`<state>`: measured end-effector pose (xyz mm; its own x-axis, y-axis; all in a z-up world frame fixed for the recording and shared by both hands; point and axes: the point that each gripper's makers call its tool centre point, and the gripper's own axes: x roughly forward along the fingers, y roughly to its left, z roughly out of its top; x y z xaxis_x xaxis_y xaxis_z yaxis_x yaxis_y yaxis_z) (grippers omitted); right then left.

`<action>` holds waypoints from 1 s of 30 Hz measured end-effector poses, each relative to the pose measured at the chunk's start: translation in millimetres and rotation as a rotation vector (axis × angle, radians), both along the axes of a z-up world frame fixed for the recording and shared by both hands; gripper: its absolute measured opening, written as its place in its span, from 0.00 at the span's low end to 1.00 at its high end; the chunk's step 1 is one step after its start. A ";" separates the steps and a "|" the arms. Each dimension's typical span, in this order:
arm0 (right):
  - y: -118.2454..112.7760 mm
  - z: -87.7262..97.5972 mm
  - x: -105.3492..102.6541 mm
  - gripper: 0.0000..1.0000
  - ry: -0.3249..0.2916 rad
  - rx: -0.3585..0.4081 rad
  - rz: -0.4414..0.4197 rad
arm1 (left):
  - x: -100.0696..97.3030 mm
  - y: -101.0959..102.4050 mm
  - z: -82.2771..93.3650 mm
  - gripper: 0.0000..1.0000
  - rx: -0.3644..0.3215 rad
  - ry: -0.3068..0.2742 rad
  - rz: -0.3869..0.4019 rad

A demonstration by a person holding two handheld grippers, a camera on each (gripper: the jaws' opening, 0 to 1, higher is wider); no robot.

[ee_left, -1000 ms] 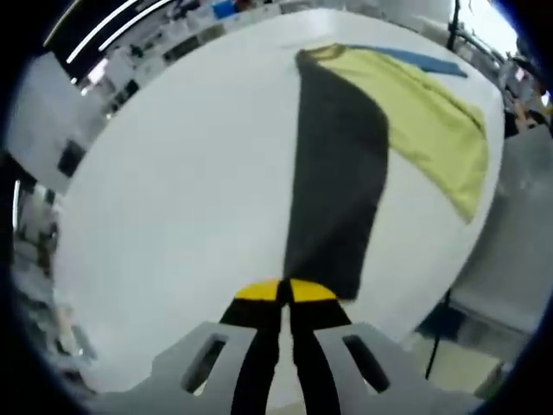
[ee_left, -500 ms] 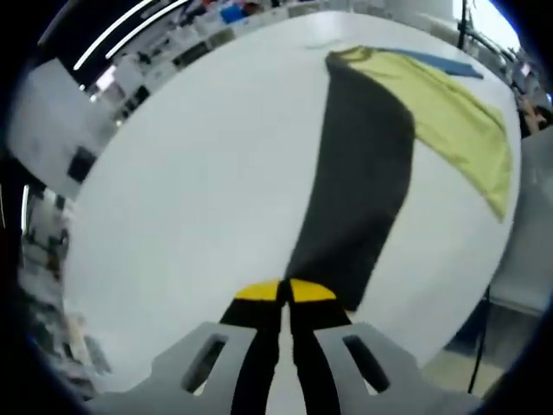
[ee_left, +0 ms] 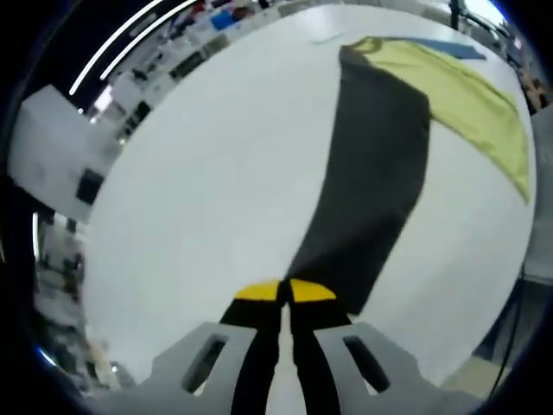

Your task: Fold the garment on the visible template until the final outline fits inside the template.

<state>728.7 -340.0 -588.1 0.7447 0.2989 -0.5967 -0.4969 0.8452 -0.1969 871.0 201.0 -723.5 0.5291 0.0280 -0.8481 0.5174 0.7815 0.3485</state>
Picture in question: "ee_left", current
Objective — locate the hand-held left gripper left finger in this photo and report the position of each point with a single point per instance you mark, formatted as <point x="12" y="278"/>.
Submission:
<point x="252" y="328"/>

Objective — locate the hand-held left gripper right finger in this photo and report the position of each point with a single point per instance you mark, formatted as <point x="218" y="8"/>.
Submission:
<point x="313" y="337"/>

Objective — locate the yellow blue brown garment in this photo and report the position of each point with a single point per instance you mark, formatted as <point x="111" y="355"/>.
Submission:
<point x="376" y="173"/>

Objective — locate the black box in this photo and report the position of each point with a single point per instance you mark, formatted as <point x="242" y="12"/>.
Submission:
<point x="90" y="187"/>

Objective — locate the row of white cabinets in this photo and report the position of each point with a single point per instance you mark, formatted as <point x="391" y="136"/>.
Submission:
<point x="173" y="73"/>

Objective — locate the white square pillar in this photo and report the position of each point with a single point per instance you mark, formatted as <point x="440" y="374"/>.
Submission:
<point x="52" y="151"/>

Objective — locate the ceiling light strip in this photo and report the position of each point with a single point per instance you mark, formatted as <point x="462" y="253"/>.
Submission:
<point x="125" y="45"/>
<point x="142" y="45"/>

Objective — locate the blue container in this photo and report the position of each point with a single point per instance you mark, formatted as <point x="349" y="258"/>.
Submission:
<point x="223" y="21"/>

